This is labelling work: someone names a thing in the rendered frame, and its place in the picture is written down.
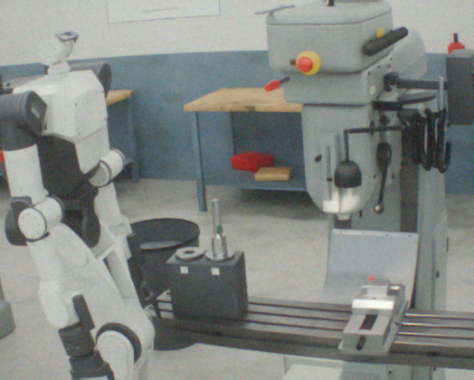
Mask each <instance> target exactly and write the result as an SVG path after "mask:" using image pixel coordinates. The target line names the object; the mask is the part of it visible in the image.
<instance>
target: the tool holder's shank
mask: <svg viewBox="0 0 474 380"><path fill-rule="evenodd" d="M212 211H213V233H214V236H222V235H223V226H222V218H221V207H220V199H218V198H214V199H212Z"/></svg>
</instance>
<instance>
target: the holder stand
mask: <svg viewBox="0 0 474 380"><path fill-rule="evenodd" d="M227 251H228V253H227V254H226V255H224V256H214V255H213V252H212V251H205V250H203V249H199V248H197V247H184V248H181V249H177V251H176V252H175V254H174V255H173V256H172V257H171V258H170V259H169V260H168V262H167V263H166V269H167V277H168V286H169V288H170V294H171V302H172V310H173V315H183V316H185V317H201V318H235V319H239V318H240V316H241V314H242V313H243V311H244V310H245V308H246V306H247V305H248V293H247V282H246V271H245V259H244V252H238V251H234V250H231V249H227Z"/></svg>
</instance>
